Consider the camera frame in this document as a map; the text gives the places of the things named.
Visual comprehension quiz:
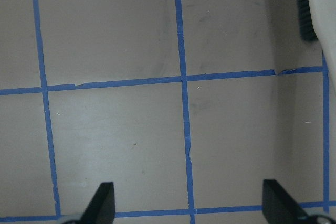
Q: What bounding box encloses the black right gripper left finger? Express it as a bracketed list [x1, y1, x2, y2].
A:
[56, 182, 116, 224]

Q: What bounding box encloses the beige hand brush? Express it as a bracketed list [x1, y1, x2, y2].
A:
[293, 0, 336, 59]

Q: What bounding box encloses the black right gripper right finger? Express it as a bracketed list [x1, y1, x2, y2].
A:
[262, 179, 335, 224]

